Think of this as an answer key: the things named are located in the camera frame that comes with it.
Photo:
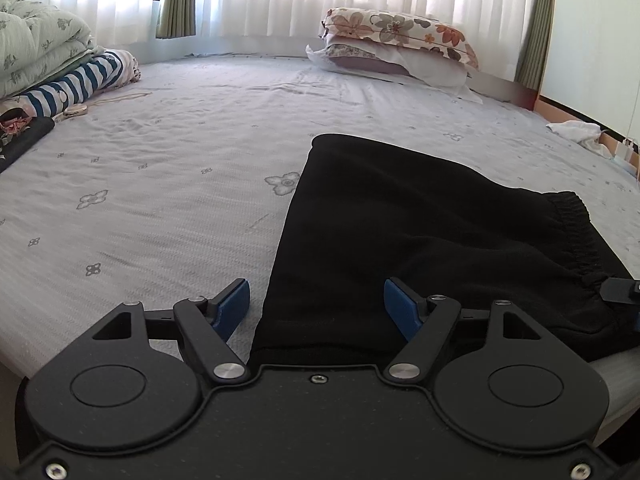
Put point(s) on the white crumpled cloth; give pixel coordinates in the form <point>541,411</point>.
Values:
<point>575,131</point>

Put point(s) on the black pants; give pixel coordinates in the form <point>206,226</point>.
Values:
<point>410,220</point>

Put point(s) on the blue white striped cloth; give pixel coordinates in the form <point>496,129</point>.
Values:
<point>75,82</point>

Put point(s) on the floral pillow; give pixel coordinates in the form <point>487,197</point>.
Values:
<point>400,27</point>

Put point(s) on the wooden bed frame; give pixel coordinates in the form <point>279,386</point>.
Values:
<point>505,91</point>

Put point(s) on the white charger plug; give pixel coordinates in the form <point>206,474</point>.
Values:
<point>626,150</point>

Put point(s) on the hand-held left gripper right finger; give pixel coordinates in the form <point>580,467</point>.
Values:
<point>400,305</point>

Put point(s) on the grey patterned bed sheet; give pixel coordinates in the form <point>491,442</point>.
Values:
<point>150,185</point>

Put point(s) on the white sheer curtain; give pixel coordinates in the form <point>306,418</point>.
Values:
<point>300,0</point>

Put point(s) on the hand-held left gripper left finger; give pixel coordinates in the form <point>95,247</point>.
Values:
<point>233,310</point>

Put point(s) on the pink floral cloth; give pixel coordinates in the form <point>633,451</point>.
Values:
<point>12,117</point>

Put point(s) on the green floral folded quilt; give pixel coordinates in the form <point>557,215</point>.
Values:
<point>35,42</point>

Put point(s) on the dark cloth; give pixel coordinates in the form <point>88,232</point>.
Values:
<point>22,142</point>

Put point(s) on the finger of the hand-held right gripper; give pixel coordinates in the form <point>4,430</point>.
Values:
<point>620,291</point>

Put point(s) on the white pillow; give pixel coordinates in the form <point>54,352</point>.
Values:
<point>415,67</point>

